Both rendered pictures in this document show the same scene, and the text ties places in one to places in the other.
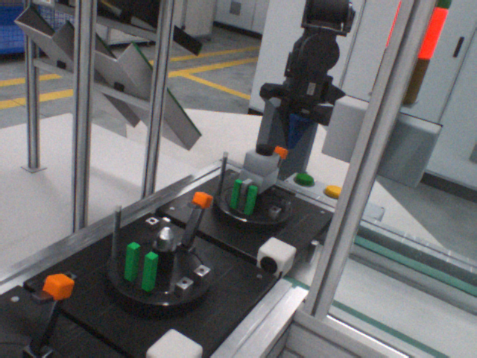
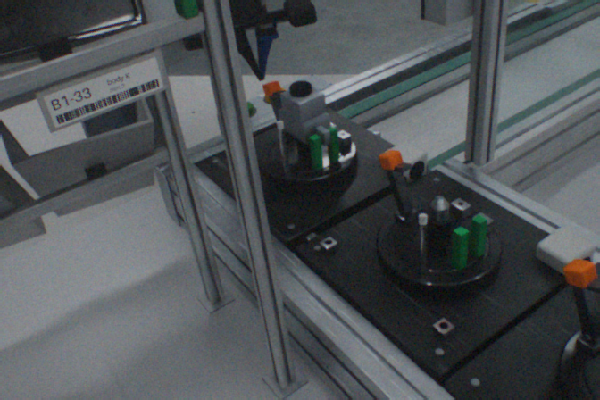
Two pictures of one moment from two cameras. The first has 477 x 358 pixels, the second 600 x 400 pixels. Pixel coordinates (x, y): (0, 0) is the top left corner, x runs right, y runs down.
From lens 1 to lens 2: 0.67 m
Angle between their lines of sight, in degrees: 49
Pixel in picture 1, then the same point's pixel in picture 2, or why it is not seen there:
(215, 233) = (354, 198)
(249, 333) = (512, 206)
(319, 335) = (491, 173)
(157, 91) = (176, 123)
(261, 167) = (320, 104)
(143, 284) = (479, 253)
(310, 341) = not seen: hidden behind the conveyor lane
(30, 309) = (494, 367)
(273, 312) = (476, 187)
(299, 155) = not seen: hidden behind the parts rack
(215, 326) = (513, 222)
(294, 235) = (363, 142)
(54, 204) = not seen: outside the picture
